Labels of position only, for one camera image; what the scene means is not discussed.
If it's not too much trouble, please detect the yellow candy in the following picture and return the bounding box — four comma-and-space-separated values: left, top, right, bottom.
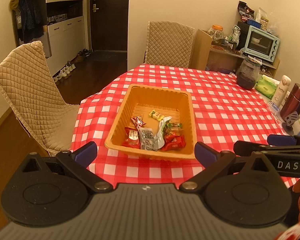
149, 110, 165, 121

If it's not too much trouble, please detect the white cabinet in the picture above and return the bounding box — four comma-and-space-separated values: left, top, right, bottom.
46, 0, 86, 75

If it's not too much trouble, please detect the orange lid glass jar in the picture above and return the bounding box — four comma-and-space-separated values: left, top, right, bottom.
207, 24, 224, 41

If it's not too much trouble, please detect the brown red candy bar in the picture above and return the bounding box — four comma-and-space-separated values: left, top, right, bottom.
130, 116, 146, 129

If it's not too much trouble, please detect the brown metal thermos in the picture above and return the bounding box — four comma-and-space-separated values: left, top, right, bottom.
280, 83, 300, 120

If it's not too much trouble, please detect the wooden side shelf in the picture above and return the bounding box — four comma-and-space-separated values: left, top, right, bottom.
188, 29, 281, 78

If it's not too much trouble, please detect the red snack packet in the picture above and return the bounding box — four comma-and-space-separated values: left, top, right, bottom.
161, 134, 186, 151

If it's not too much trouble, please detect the dark wooden door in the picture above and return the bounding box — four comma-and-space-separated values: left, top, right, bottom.
90, 0, 129, 52

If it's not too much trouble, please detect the white miffy thermos bottle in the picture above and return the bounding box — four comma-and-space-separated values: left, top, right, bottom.
271, 75, 291, 107

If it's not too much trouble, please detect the red jujube candy packet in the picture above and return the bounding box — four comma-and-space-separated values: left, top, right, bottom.
122, 127, 140, 149

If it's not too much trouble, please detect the beige quilted chair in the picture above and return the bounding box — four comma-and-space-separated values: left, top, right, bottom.
144, 21, 195, 68
0, 41, 79, 156

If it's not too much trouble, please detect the green candy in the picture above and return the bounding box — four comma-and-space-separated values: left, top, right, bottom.
165, 121, 183, 134

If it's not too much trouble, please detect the grey silver snack packet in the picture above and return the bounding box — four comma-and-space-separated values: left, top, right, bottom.
139, 127, 157, 151

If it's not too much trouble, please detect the red white checkered tablecloth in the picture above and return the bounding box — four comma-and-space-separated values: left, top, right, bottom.
71, 64, 283, 185

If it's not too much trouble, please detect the orange plastic basket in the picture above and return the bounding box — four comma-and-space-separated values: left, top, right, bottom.
104, 84, 197, 160

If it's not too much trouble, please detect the green tissue pack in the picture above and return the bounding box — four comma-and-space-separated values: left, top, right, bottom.
254, 75, 280, 99

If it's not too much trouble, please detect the blue toaster oven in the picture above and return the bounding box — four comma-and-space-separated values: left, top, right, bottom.
237, 22, 280, 63

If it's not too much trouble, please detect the grey phone stand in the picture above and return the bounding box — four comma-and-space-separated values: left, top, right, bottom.
282, 111, 300, 135

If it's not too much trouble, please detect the blue white tissue packet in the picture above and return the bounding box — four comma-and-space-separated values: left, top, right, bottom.
267, 101, 280, 113

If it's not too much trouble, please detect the dark glass teapot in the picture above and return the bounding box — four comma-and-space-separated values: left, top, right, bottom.
236, 56, 261, 90

